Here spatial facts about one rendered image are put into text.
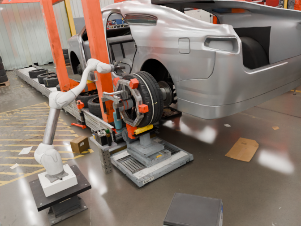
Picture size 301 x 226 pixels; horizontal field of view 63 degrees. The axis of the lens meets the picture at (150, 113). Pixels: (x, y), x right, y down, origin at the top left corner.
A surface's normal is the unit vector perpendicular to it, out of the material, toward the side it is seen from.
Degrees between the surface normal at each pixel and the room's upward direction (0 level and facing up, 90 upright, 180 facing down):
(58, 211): 90
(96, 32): 90
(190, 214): 0
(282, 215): 0
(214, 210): 0
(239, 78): 90
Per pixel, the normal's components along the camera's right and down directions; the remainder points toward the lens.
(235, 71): 0.21, 0.30
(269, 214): -0.10, -0.93
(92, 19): 0.57, 0.23
